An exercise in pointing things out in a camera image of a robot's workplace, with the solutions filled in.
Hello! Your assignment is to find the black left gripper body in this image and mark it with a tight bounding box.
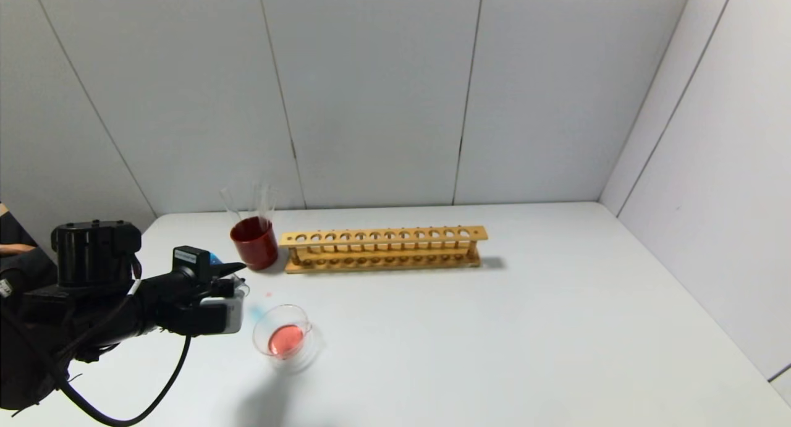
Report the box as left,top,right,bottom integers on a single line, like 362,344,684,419
139,245,213,305

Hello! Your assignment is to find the test tube with blue pigment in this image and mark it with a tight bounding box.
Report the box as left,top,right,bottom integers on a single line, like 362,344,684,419
209,252,251,298

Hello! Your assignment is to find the test tube with red pigment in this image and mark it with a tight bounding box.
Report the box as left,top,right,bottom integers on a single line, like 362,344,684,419
221,189,245,225

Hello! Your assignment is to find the empty clear test tube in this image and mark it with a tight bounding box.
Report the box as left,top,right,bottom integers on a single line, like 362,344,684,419
250,181,268,222

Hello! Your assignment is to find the wooden test tube rack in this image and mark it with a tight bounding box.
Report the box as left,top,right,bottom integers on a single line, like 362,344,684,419
279,226,488,274

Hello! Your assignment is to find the dark red cup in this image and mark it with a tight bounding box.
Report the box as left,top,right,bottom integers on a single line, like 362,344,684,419
231,217,280,271

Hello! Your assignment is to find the clear glass dish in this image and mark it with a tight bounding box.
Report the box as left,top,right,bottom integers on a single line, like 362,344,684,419
253,304,322,371

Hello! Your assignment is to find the bystander dark clothing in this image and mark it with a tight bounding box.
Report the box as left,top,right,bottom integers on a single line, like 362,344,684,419
0,214,57,292

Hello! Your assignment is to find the silver white wrist camera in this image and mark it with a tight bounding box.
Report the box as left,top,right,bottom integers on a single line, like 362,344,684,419
201,294,246,335

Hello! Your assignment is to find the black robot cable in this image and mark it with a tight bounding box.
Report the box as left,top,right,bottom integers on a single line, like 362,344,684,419
59,334,191,426

